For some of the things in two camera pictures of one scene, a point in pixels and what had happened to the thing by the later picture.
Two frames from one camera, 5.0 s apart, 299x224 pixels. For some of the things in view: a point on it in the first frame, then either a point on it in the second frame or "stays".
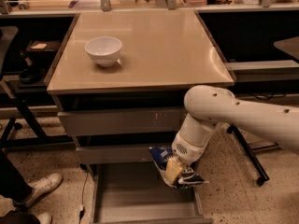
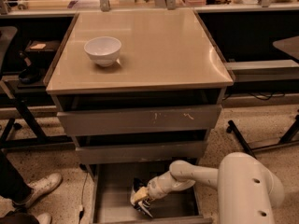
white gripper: x=188 y=152 → x=154 y=186
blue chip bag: x=161 y=156 → x=138 y=184
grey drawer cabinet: x=119 y=81 stays
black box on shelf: x=42 y=49 stays
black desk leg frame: x=42 y=138 stays
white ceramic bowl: x=104 y=50 stays
